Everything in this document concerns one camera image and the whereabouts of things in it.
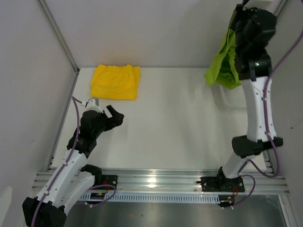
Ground yellow shorts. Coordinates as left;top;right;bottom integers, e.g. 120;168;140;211
90;64;141;100

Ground green shorts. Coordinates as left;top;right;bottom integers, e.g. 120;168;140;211
204;11;241;90

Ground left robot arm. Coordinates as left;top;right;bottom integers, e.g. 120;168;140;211
22;105;125;227

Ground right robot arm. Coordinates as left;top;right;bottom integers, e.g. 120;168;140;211
216;4;283;191

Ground white perforated plastic basket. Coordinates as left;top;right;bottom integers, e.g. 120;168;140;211
219;85;246;110

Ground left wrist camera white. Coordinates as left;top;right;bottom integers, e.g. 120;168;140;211
81;97;103;113

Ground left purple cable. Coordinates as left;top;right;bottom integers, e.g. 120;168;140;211
30;96;116;227

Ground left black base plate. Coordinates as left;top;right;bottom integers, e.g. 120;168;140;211
94;175;118;191

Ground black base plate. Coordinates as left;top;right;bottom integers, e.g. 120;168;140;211
196;176;245;192
94;175;118;191

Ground white slotted cable duct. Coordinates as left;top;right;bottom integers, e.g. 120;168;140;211
78;192;221;203

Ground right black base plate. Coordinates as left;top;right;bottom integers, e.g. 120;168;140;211
196;176;245;192

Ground left aluminium corner post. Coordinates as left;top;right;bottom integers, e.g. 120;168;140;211
36;0;79;73

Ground aluminium corner post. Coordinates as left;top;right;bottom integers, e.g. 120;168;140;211
271;0;289;17
36;0;79;73

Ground aluminium mounting rail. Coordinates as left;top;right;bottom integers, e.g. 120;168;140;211
32;168;291;195

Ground right aluminium corner post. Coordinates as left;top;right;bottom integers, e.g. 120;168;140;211
271;0;289;17

